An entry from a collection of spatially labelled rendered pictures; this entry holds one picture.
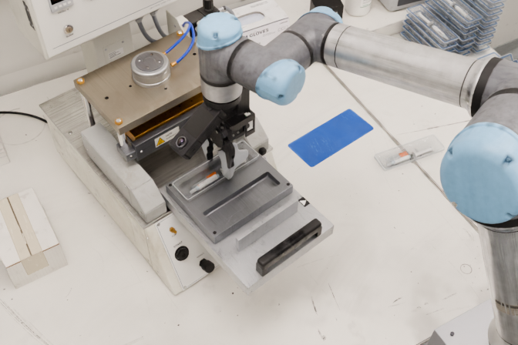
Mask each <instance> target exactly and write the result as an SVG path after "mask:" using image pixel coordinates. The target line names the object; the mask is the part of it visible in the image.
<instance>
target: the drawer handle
mask: <svg viewBox="0 0 518 345"><path fill-rule="evenodd" d="M321 230H322V226H321V222H320V221H319V220H318V219H313V220H312V221H311V222H309V223H307V224H306V225H305V226H303V227H301V228H300V229H299V230H298V231H296V232H295V233H293V234H292V235H290V236H289V237H288V238H287V239H285V240H283V241H282V242H281V243H279V244H278V245H276V246H275V247H274V248H272V249H271V250H269V251H268V252H266V253H265V254H264V255H263V256H261V257H259V258H258V259H257V262H256V271H258V272H259V274H260V275H261V276H264V275H266V274H267V268H268V267H270V266H272V265H273V264H274V263H276V262H277V261H278V260H280V259H281V258H282V257H284V256H286V255H287V254H288V253H290V252H291V251H292V250H294V249H295V248H296V247H298V246H300V245H301V244H302V243H303V242H304V241H306V240H307V239H309V238H310V237H312V236H313V235H316V237H318V236H320V235H321Z"/></svg>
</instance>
